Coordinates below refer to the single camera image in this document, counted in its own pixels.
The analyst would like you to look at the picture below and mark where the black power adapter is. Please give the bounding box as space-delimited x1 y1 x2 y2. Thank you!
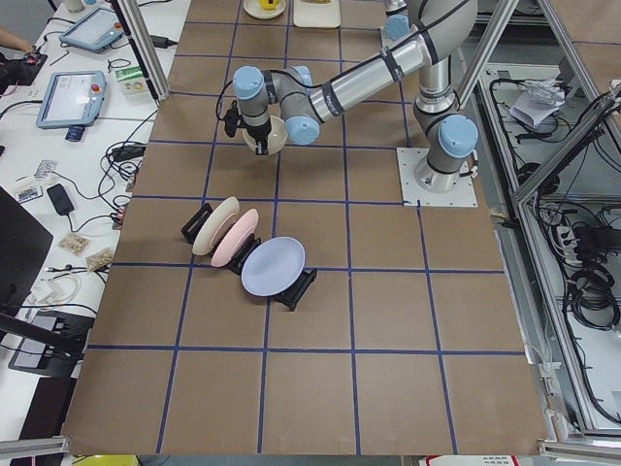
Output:
47 183 75 216

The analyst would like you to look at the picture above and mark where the light blue plate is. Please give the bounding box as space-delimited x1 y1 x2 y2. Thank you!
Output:
241 237 306 297

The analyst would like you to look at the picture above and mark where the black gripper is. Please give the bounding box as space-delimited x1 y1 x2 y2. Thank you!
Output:
242 114 272 155

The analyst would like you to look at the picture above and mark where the white rectangular tray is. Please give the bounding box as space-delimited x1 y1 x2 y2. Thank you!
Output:
293 0 341 29

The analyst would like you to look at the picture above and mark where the blue teach pendant near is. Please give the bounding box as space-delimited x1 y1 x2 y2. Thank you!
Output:
36 70 107 129

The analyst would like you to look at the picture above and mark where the aluminium frame post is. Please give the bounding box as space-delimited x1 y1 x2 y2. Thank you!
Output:
111 0 170 102

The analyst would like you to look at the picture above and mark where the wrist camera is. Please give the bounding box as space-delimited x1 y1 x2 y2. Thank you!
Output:
223 100 242 138

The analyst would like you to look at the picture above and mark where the blue teach pendant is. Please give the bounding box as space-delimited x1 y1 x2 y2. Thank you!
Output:
59 8 123 52
36 70 107 129

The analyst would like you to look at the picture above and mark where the cream plate in rack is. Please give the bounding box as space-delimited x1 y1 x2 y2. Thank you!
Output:
192 196 240 256

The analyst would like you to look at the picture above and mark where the green white carton box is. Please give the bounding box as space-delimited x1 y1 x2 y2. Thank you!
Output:
114 66 148 95

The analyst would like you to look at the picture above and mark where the yellow lemon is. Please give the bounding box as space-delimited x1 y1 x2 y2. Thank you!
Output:
259 0 279 11

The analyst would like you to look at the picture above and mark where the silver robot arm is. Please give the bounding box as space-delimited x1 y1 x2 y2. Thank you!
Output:
384 0 418 42
224 1 478 178

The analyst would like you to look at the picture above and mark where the black dish rack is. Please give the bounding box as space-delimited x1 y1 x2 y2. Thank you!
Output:
180 204 317 311

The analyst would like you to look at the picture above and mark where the white ceramic bowl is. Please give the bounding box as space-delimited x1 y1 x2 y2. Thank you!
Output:
242 115 288 155

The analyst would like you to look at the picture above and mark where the pink plate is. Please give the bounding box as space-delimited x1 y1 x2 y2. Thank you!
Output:
211 209 259 268

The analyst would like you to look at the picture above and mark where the blue teach pendant far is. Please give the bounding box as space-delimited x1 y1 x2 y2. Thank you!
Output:
59 8 123 52

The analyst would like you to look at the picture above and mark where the small cream round plate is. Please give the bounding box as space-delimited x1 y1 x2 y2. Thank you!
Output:
243 0 286 20

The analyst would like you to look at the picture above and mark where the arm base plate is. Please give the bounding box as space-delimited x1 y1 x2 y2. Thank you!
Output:
397 148 478 209

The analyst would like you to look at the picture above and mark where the black monitor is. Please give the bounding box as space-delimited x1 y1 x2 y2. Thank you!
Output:
1 190 87 356

